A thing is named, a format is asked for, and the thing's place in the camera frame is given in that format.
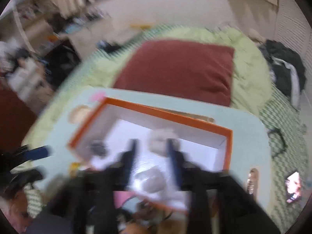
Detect black white patterned cloth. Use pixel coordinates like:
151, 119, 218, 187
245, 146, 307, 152
89, 140, 107, 157

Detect orange cardboard box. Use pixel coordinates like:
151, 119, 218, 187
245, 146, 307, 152
68, 98, 233, 212

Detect clear plastic bag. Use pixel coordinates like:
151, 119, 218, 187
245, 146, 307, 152
133, 166, 166, 193

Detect white sock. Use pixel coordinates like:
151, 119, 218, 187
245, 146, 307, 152
148, 128, 181, 157

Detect yellow small toy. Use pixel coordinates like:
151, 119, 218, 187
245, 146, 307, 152
69, 162, 81, 177

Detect brown plush with blue patch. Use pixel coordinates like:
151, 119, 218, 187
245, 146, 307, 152
117, 197, 188, 233

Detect person's left hand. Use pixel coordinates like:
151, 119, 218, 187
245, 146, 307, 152
1, 190, 32, 233

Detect pens in table slot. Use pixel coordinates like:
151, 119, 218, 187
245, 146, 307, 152
246, 168, 259, 197

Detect mint green lap table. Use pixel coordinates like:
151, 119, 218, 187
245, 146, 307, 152
21, 87, 272, 234

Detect dark red pillow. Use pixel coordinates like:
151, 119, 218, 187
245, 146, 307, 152
113, 39, 234, 107

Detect green checkered bed sheet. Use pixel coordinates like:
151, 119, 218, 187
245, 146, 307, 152
58, 24, 310, 232

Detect smartphone with lit screen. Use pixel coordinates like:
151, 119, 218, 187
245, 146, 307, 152
285, 171, 301, 204

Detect light green duvet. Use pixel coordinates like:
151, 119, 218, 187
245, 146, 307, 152
24, 25, 274, 147

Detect dark clothes pile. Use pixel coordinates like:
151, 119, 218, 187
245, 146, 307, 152
259, 40, 306, 110

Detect black strap on bed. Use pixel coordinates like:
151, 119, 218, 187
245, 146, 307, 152
267, 127, 288, 158

